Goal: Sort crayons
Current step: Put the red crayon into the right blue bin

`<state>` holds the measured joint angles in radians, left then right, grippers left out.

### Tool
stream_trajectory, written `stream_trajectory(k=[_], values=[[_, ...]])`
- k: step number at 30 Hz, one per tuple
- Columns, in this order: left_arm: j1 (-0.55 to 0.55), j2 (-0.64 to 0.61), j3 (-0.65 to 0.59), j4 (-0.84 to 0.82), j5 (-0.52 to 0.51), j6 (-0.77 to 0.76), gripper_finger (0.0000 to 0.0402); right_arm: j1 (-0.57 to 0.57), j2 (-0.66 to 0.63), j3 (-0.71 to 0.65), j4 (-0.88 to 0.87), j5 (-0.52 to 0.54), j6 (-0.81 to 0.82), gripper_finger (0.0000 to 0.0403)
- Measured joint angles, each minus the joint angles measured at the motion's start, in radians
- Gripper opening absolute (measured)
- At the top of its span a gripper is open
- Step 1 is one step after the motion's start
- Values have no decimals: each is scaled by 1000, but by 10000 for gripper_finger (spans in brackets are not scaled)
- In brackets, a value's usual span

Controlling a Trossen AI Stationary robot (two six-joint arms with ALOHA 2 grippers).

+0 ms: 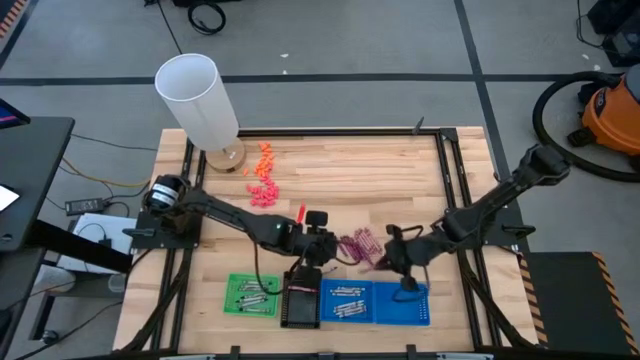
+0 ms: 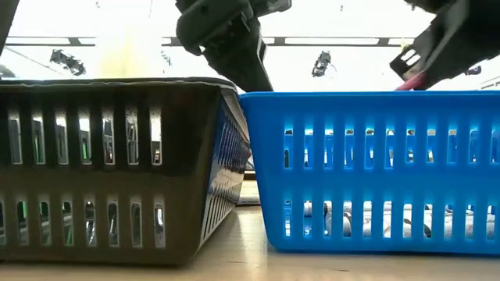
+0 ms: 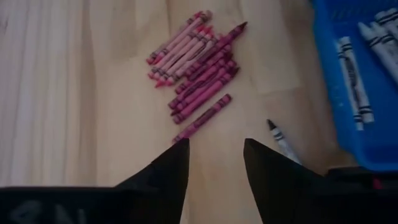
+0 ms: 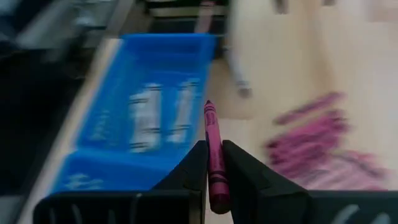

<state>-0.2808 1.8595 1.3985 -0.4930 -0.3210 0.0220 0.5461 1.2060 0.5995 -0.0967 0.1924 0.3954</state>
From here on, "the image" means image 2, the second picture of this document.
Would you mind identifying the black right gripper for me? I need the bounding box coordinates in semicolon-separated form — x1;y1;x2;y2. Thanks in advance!
389;0;500;91

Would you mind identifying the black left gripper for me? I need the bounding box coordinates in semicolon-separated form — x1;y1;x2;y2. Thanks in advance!
174;0;293;92

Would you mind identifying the red crayon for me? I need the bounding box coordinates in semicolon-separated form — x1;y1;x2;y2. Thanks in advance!
395;71;427;92

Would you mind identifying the black plastic basket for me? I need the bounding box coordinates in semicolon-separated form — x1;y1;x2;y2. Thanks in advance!
0;76;251;267

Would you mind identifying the black ceiling light track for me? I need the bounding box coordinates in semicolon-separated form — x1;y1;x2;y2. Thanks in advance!
5;35;415;48

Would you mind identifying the blue plastic basket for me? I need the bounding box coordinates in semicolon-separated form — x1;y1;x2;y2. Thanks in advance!
238;91;500;257

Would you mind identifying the black ceiling mounted device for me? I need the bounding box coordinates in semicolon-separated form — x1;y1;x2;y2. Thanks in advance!
49;48;86;77

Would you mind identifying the black ceiling mounted camera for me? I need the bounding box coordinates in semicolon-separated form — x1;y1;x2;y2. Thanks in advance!
311;50;333;78

